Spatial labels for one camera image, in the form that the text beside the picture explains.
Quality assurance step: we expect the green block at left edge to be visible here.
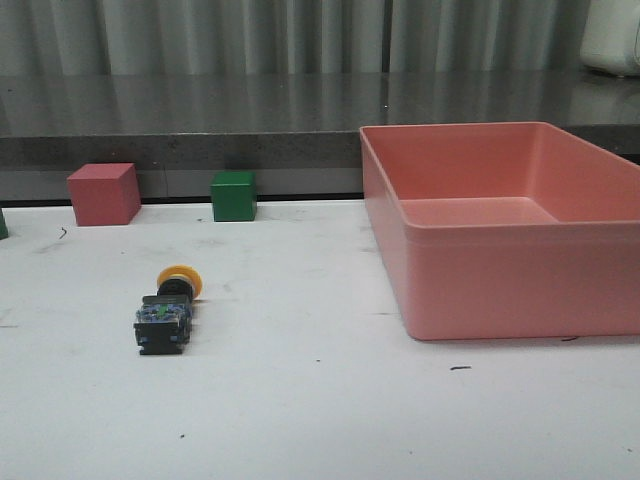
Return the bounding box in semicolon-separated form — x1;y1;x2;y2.
0;210;9;240

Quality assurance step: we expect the yellow push button switch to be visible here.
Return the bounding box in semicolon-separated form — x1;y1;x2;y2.
133;265;203;355

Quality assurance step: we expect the green cube block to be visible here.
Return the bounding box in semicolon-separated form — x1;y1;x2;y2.
210;171;257;222

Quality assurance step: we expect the white appliance in background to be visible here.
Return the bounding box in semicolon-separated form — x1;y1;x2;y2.
580;0;639;77

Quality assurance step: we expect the pink plastic bin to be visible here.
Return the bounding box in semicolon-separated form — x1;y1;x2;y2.
360;122;639;340

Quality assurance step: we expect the pink cube block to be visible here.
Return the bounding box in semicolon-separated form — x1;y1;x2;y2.
67;163;141;226

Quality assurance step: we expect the grey stone counter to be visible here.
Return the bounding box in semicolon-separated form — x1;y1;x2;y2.
1;71;639;206

